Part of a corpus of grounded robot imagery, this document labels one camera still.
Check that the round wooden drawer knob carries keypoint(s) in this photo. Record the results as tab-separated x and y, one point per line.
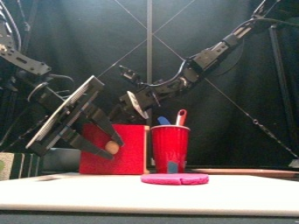
112	147

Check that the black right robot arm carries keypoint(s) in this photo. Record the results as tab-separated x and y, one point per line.
210	57

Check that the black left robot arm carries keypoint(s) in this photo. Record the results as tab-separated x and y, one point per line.
23	61

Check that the red felt drawer box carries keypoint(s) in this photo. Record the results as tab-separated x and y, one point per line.
130	154

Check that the flat pink dough disc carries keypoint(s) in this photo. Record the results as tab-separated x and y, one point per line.
175	179

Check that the blue plastic tool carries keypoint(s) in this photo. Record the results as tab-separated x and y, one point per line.
163	121

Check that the grey-blue container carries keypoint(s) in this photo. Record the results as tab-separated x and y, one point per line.
60	159

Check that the red plastic cup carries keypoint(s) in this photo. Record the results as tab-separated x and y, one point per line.
170	145

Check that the white cutting board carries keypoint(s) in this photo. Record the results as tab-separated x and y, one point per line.
116	195

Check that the brown wooden board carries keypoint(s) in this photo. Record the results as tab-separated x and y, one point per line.
248	172

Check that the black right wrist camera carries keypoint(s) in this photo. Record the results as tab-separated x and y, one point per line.
130	75

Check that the grey vertical frame pole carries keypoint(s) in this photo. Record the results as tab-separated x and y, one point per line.
150	43

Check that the black frame post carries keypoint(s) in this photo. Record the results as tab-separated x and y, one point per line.
282	81

